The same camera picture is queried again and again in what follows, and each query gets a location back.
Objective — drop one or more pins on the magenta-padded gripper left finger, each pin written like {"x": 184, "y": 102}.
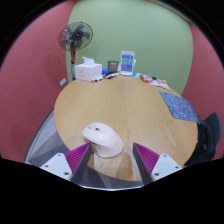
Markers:
{"x": 56, "y": 165}

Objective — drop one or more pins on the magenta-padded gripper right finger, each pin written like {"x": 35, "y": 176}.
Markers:
{"x": 166, "y": 165}

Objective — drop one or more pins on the cream white computer mouse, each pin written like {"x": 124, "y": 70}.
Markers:
{"x": 104, "y": 140}

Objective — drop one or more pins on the dark blue patterned mouse pad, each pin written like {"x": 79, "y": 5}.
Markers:
{"x": 180, "y": 107}

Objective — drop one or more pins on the grey mesh chair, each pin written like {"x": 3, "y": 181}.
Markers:
{"x": 45, "y": 143}

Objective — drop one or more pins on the black chair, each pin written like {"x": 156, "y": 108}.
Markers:
{"x": 208, "y": 136}

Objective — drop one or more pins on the small black round cap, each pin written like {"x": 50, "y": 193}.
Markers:
{"x": 153, "y": 78}

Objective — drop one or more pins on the black whiteboard marker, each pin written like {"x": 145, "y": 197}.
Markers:
{"x": 98, "y": 79}
{"x": 111, "y": 75}

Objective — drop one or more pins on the blue snack packet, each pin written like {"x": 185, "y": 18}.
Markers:
{"x": 136, "y": 74}

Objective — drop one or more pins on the white tissue box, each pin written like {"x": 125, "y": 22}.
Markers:
{"x": 87, "y": 71}

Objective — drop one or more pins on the small blue box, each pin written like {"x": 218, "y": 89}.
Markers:
{"x": 105, "y": 71}

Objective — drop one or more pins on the clear acrylic sign stand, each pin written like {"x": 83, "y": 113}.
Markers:
{"x": 127, "y": 63}

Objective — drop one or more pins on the dark glass jar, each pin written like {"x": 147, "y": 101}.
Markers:
{"x": 113, "y": 66}

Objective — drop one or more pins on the grey standing fan red pole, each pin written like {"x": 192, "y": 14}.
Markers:
{"x": 75, "y": 35}

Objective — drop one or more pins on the white wall socket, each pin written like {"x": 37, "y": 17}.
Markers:
{"x": 63, "y": 81}

